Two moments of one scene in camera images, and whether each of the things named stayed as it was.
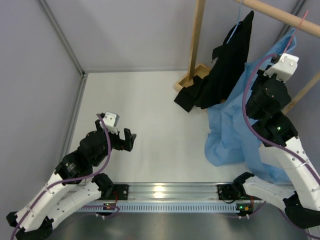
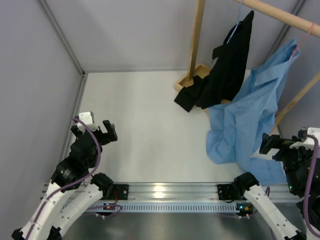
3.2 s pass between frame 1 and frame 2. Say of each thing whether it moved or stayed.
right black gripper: moved
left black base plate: stayed
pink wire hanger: moved
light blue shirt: moved
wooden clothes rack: stayed
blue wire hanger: stayed
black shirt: stayed
